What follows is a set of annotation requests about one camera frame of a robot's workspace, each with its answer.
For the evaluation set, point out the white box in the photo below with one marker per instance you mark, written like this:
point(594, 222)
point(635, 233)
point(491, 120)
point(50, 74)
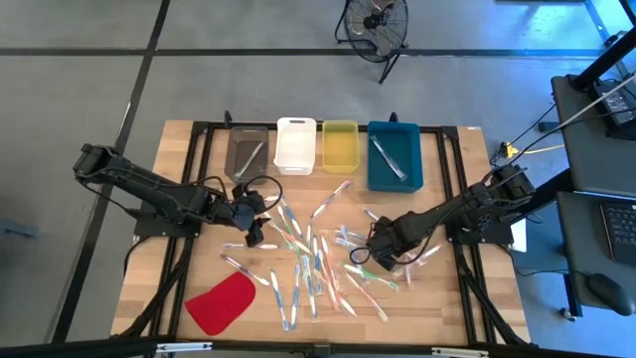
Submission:
point(519, 238)

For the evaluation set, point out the teal plastic bin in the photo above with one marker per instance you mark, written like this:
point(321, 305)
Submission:
point(407, 144)

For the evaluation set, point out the black diagonal post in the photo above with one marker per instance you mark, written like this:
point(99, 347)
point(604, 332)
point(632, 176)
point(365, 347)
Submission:
point(606, 57)

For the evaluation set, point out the black electronic device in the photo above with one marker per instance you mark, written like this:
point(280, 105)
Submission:
point(616, 104)

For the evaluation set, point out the black desk leg beam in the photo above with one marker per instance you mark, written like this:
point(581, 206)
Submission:
point(546, 191)

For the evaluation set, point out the black floor fan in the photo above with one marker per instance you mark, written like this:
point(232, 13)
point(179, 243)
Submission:
point(375, 22)

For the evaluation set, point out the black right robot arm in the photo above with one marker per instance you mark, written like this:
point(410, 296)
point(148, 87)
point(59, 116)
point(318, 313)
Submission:
point(447, 211)

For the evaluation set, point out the white plastic bin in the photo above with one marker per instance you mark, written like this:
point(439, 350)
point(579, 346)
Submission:
point(295, 149)

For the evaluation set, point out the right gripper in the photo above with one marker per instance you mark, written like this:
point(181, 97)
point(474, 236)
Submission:
point(392, 233)

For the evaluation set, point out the grey transparent plastic bin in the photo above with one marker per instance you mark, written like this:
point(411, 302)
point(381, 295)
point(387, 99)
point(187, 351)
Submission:
point(238, 169)

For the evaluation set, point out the black computer mouse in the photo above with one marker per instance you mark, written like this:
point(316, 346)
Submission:
point(611, 293)

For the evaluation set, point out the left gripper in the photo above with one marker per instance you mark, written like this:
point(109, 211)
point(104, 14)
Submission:
point(243, 214)

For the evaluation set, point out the silver metal bracket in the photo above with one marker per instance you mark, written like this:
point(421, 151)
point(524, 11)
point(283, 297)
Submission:
point(184, 347)
point(459, 352)

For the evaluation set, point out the black overhead beam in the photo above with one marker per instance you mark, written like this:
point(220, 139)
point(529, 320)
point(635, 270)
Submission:
point(74, 348)

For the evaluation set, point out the grey desk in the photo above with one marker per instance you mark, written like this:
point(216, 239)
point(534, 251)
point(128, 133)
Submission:
point(581, 238)
point(586, 149)

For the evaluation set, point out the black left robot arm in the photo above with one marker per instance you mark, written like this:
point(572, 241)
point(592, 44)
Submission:
point(149, 184)

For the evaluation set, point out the yellow plastic bin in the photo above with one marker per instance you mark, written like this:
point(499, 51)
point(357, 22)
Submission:
point(340, 149)

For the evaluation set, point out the black laptop keyboard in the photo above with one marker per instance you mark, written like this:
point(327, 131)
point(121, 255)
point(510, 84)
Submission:
point(621, 229)

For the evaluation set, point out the red cloth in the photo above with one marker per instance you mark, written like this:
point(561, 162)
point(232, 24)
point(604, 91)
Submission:
point(221, 303)

